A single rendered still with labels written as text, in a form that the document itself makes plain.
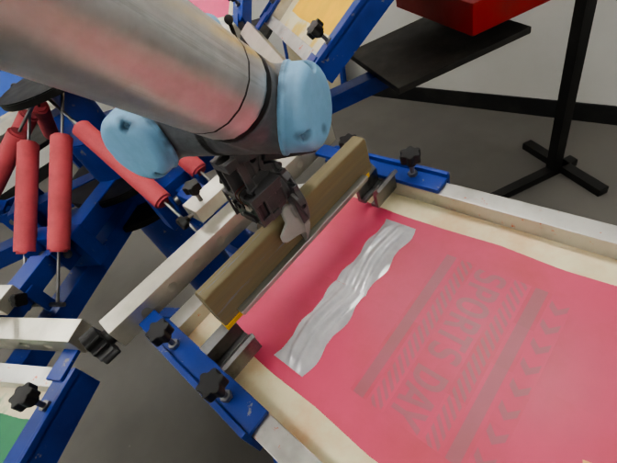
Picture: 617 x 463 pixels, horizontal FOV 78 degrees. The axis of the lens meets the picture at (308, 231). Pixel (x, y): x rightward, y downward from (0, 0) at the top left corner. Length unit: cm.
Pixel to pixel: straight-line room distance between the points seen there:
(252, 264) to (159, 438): 147
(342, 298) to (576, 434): 38
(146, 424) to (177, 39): 191
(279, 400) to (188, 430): 127
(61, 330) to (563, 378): 86
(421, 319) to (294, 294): 25
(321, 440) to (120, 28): 56
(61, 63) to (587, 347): 66
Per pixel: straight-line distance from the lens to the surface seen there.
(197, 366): 71
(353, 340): 67
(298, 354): 68
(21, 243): 121
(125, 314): 82
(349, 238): 80
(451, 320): 67
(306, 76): 31
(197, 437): 188
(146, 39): 22
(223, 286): 58
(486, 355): 65
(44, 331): 95
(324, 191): 67
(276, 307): 75
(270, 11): 154
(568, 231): 75
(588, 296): 72
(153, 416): 205
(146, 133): 38
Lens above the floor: 154
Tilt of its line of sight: 44 degrees down
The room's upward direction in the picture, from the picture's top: 24 degrees counter-clockwise
